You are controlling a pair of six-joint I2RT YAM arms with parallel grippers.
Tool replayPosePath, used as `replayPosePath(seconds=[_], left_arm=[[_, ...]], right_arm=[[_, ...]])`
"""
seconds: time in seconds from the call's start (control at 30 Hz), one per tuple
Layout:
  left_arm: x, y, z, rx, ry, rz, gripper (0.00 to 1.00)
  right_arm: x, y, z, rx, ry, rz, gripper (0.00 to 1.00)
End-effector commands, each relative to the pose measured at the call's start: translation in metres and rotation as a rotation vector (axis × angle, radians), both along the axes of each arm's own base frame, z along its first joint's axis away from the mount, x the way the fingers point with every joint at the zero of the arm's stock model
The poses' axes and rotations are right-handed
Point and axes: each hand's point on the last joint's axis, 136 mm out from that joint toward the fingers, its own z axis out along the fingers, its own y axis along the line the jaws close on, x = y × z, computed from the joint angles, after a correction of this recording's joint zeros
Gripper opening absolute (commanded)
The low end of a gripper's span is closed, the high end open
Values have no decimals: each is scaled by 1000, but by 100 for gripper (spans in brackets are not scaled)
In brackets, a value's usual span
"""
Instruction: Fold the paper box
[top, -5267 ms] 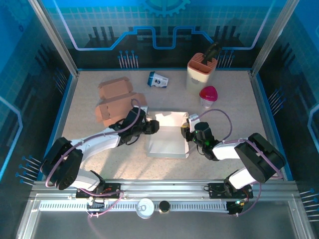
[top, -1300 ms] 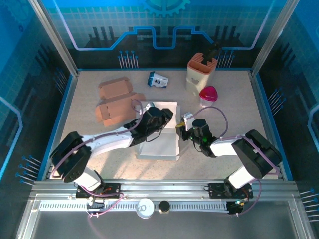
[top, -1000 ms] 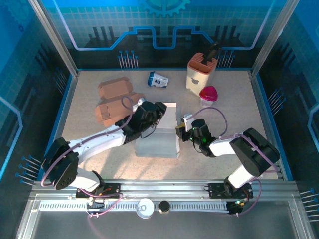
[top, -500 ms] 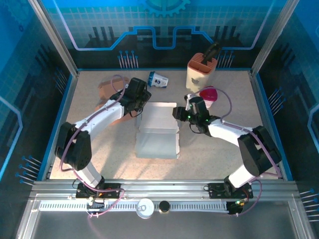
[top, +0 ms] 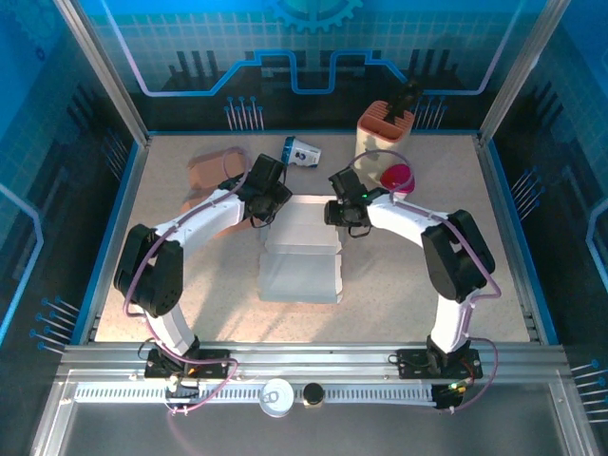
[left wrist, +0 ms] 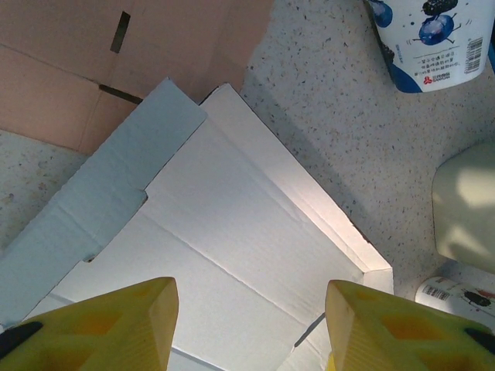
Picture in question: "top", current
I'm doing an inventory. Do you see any black round knob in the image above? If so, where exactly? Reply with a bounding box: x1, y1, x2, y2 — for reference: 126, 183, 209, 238
302, 382, 326, 408

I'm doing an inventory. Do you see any aluminium frame rail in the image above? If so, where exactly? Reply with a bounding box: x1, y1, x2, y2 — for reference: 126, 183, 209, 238
55, 340, 574, 381

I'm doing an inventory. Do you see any brown cardboard box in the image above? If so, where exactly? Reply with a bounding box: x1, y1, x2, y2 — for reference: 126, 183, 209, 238
181, 148, 257, 238

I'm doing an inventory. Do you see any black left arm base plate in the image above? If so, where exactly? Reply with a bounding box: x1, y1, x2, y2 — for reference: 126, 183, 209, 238
144, 349, 232, 381

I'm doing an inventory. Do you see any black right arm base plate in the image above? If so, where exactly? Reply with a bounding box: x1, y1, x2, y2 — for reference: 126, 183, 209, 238
396, 349, 484, 381

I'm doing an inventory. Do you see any black controller board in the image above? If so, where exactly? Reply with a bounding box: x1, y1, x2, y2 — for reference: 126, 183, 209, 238
432, 377, 471, 413
162, 378, 201, 410

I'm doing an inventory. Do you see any white round tin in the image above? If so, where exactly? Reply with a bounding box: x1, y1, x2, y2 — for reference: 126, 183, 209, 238
259, 378, 295, 418

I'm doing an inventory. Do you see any white container pink lid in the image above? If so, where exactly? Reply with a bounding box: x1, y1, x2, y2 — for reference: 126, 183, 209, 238
378, 162, 417, 203

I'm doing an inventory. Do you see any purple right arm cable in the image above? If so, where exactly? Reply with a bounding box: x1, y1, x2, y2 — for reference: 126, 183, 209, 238
349, 149, 503, 414

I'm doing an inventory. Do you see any white paper box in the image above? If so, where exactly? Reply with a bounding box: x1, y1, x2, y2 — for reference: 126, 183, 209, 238
258, 193, 346, 305

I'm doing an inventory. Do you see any blue white small carton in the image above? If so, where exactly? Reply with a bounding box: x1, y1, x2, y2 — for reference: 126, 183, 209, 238
281, 136, 322, 169

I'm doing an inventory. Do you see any white slotted cable duct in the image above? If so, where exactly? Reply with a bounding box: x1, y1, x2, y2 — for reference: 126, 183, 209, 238
73, 382, 438, 406

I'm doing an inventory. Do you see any aluminium frame post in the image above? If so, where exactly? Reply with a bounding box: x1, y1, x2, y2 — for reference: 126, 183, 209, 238
476, 0, 574, 147
53, 0, 154, 147

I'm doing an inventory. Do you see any beige knife block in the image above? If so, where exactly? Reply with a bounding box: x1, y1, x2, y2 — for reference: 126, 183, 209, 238
353, 99, 415, 184

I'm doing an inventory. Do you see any black knife handle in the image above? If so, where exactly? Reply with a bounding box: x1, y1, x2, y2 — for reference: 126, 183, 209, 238
385, 79, 425, 127

